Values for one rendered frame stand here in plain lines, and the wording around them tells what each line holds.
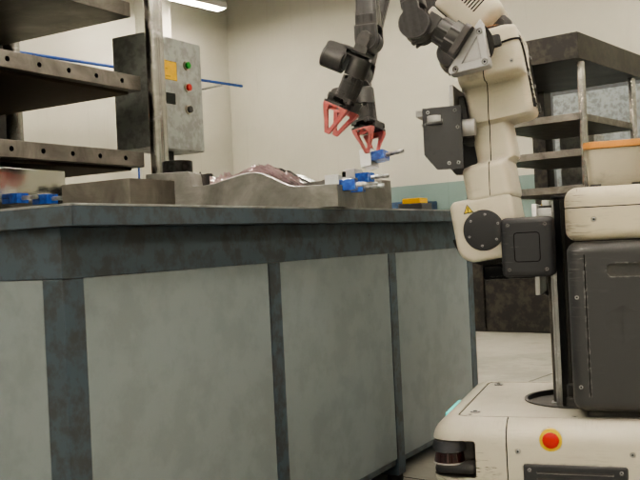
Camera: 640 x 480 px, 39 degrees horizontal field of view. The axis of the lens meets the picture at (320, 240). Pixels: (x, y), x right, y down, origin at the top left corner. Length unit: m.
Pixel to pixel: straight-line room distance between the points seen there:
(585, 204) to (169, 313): 0.97
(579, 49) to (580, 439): 4.60
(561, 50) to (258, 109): 5.88
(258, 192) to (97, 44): 8.54
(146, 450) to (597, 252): 1.08
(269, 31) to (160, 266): 9.98
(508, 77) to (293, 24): 9.14
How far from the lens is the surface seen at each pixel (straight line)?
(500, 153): 2.37
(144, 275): 1.75
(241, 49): 11.97
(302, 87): 11.21
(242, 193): 2.26
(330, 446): 2.36
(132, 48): 3.26
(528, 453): 2.17
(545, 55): 6.57
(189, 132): 3.33
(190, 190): 2.30
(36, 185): 2.68
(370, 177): 2.53
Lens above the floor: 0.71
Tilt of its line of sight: level
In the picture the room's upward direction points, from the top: 3 degrees counter-clockwise
